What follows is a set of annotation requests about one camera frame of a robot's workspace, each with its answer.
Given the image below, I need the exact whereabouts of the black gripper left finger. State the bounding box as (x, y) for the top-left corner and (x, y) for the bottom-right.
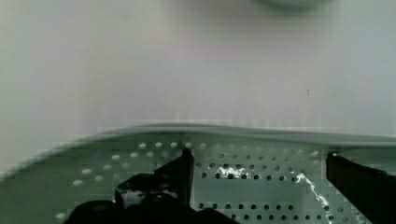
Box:
(115, 147), (194, 209)

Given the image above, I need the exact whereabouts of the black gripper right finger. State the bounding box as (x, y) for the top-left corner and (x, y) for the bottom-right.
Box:
(326, 154), (396, 224)

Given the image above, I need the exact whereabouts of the green perforated strainer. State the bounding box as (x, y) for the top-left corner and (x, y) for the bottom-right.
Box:
(1, 124), (395, 224)

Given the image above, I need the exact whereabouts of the green mug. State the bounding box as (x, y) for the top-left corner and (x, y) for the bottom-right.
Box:
(262, 0), (330, 8)

